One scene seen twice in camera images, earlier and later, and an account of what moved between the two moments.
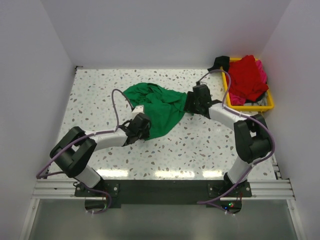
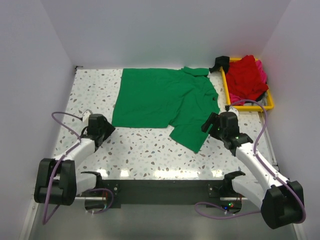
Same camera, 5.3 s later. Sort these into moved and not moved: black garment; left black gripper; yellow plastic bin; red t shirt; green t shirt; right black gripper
Moved: right black gripper; left black gripper; green t shirt
Not moved: black garment; yellow plastic bin; red t shirt
